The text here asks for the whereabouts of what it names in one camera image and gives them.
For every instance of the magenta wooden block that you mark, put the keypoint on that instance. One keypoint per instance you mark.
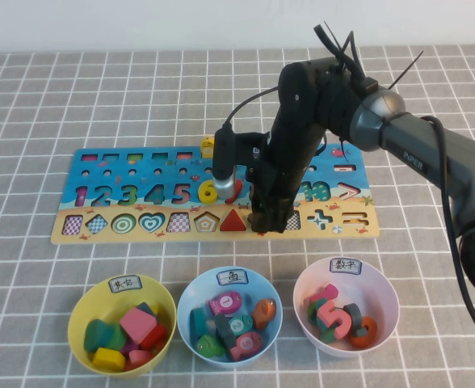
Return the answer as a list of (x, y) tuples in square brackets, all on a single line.
[(129, 347)]

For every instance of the red wooden triangle block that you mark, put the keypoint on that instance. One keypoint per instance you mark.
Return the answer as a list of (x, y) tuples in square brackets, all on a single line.
[(233, 223)]

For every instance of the pink wooden number five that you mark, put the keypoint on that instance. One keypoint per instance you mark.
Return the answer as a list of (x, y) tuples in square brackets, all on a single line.
[(329, 313)]

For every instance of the green wooden number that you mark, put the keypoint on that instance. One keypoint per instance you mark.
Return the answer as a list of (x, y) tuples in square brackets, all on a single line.
[(312, 313)]

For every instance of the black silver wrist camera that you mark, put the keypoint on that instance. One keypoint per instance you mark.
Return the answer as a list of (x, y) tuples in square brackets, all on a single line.
[(223, 155)]

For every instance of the paper label on pink bowl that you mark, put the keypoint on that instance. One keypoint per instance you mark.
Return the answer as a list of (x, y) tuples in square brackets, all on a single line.
[(345, 266)]

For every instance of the paper label on blue bowl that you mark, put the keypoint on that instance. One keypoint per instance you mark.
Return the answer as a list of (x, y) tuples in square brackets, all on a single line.
[(232, 277)]

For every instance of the green round block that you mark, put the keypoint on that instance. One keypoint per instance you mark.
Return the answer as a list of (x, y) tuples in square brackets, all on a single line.
[(118, 339)]

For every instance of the dark grey wooden block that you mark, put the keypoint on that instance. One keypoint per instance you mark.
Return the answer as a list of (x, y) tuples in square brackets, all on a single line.
[(145, 309)]

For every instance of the grey wooden number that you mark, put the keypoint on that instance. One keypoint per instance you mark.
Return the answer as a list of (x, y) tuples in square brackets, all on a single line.
[(354, 315)]

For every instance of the dark grey wooden fish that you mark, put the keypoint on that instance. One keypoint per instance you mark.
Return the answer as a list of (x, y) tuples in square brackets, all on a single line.
[(222, 333)]

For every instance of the dark green heart block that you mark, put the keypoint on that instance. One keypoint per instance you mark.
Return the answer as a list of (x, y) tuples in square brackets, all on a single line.
[(97, 335)]

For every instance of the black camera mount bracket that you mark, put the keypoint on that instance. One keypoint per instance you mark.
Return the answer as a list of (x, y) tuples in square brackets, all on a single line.
[(247, 145)]

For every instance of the orange wooden fish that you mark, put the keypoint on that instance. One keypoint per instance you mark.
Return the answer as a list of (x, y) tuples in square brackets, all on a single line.
[(263, 312)]

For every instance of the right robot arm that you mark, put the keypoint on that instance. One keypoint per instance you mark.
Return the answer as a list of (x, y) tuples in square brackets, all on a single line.
[(423, 149)]

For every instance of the light blue plastic bowl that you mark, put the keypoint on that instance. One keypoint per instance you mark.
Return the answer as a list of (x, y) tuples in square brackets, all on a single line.
[(261, 287)]

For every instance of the yellow plastic bowl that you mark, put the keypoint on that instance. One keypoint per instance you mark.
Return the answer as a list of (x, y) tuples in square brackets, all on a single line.
[(100, 299)]

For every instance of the black zip tie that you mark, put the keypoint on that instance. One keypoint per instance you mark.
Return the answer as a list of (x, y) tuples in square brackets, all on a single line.
[(407, 68)]

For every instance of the green wooden fish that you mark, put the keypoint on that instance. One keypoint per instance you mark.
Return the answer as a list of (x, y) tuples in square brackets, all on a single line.
[(209, 346)]

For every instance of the teal fish number two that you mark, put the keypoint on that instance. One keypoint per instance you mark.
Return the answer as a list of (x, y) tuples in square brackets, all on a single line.
[(237, 324)]

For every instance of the pink fish number five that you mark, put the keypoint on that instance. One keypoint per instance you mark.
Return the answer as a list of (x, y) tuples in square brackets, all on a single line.
[(245, 345)]

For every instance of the yellow wooden number six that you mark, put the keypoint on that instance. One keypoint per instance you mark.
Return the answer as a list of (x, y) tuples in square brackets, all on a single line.
[(203, 193)]

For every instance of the pink small wooden block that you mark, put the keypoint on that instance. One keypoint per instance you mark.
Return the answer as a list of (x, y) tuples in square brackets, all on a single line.
[(140, 357)]

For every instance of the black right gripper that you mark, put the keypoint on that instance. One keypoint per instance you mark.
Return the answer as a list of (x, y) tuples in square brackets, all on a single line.
[(280, 178)]

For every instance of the teal wooden number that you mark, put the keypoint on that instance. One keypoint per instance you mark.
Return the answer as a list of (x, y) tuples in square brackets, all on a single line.
[(325, 334)]

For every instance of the wooden number shape puzzle board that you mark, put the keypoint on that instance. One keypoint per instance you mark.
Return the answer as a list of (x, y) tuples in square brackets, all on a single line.
[(189, 238)]

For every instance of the paper label on yellow bowl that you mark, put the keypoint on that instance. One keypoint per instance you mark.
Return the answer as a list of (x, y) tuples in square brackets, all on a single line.
[(124, 283)]

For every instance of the magenta fish number one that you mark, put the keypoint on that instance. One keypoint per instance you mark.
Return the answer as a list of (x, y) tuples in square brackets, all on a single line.
[(225, 303)]

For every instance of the yellow fish peg six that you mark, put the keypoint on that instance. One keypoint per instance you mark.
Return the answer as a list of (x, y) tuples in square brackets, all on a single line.
[(207, 144)]

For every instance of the pink square block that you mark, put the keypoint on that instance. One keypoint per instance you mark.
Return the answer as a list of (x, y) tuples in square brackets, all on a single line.
[(137, 324)]

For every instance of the orange wooden number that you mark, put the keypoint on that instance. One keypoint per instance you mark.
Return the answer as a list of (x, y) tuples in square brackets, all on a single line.
[(368, 337)]

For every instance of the yellow wooden block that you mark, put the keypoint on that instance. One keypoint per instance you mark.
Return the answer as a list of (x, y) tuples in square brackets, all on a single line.
[(107, 359)]

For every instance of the grey white-grid tablecloth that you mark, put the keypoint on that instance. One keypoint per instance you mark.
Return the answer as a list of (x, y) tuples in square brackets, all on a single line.
[(19, 121)]

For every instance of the teal wooden fish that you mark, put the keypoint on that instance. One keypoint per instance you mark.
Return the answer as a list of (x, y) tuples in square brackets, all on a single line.
[(199, 321)]

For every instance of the red wooden number seven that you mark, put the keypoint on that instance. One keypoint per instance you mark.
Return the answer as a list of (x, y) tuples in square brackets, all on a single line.
[(232, 198)]

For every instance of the magenta wooden number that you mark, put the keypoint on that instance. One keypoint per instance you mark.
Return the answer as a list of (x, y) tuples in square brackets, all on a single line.
[(328, 292)]

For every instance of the pink plastic bowl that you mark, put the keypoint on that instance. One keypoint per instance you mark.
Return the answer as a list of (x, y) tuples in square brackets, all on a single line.
[(375, 291)]

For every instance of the brown wooden star block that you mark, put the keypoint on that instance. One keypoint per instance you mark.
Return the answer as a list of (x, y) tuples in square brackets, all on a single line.
[(249, 221)]

